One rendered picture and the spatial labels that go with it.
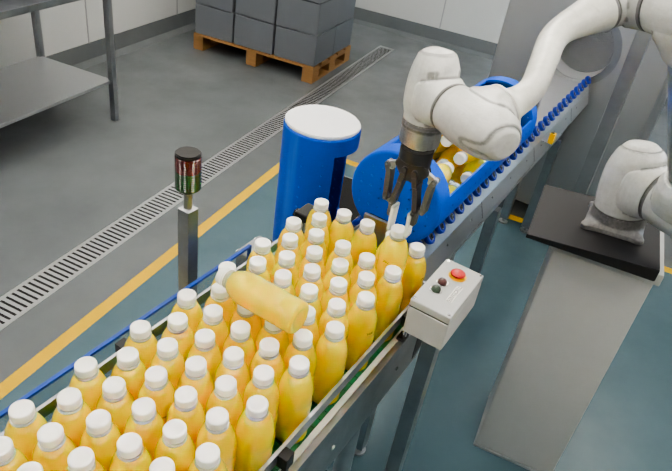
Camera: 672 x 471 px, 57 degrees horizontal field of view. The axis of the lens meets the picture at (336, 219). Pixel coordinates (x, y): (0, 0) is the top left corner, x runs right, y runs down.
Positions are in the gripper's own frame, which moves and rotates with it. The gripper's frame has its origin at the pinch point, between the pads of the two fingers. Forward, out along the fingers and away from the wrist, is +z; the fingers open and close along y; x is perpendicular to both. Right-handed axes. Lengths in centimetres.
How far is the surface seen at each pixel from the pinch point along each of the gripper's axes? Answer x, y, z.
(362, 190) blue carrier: -24.0, 23.1, 12.3
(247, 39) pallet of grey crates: -299, 291, 98
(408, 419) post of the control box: 4, -16, 55
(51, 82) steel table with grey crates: -111, 296, 90
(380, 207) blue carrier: -24.0, 16.4, 15.2
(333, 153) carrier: -53, 51, 22
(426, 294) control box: 8.4, -13.3, 9.9
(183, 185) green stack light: 23, 48, 1
